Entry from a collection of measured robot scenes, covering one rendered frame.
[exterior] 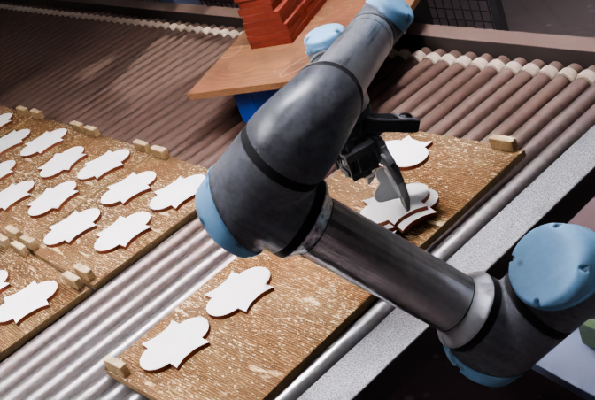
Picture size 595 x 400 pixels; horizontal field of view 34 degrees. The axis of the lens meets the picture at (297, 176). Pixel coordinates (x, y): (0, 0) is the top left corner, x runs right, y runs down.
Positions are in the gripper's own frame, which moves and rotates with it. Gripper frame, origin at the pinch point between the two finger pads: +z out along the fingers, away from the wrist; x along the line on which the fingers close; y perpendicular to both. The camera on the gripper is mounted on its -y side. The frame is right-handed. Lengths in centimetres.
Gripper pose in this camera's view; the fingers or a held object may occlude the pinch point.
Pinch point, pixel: (391, 196)
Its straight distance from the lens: 180.5
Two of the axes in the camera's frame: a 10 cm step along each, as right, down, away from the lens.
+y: -8.6, 4.7, -2.2
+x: 4.0, 3.3, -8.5
